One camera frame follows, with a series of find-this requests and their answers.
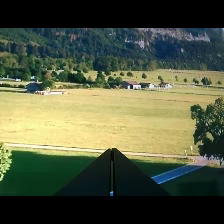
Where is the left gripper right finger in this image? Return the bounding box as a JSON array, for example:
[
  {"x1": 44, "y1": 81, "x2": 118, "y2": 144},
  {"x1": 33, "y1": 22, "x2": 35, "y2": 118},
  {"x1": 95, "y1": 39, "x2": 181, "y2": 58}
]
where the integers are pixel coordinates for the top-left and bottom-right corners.
[{"x1": 112, "y1": 148, "x2": 172, "y2": 197}]

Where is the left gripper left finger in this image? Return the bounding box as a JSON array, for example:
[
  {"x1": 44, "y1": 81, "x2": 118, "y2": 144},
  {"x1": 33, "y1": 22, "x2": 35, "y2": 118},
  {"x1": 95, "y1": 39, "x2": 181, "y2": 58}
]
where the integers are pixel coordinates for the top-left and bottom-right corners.
[{"x1": 54, "y1": 148, "x2": 113, "y2": 197}]

